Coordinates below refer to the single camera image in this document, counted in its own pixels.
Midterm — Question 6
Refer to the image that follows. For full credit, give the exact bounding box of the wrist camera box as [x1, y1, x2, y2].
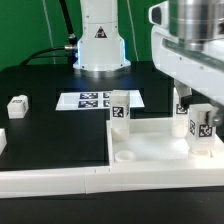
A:
[148, 0, 169, 29]

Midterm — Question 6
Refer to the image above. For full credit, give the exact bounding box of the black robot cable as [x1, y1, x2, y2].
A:
[19, 0, 80, 66]

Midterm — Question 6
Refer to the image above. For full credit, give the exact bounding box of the white square table top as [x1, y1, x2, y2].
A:
[106, 118, 224, 163]

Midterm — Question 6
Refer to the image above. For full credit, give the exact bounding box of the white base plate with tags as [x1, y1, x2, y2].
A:
[55, 89, 146, 112]

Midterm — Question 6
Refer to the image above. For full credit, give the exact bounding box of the thin grey cable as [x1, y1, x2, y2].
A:
[41, 0, 56, 65]

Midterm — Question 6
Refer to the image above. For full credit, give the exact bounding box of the white U-shaped obstacle fence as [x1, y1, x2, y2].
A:
[0, 118, 224, 200]

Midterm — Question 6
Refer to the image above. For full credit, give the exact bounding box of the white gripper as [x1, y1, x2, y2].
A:
[151, 26, 224, 127]

